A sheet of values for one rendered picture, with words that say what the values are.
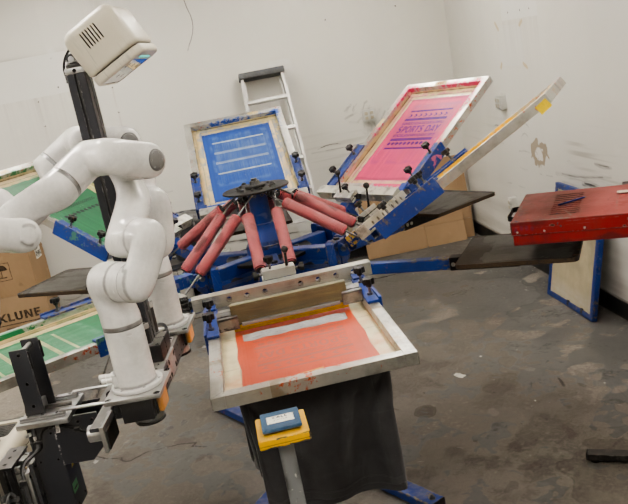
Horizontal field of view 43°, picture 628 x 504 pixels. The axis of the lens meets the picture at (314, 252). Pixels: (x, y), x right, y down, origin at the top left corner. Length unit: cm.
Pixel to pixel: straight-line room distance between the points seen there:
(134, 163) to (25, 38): 508
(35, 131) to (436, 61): 340
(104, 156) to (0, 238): 29
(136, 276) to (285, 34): 511
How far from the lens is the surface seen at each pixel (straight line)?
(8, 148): 694
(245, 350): 257
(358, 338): 248
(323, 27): 682
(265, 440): 198
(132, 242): 184
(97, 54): 197
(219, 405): 219
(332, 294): 273
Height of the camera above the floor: 184
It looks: 14 degrees down
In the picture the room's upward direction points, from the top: 11 degrees counter-clockwise
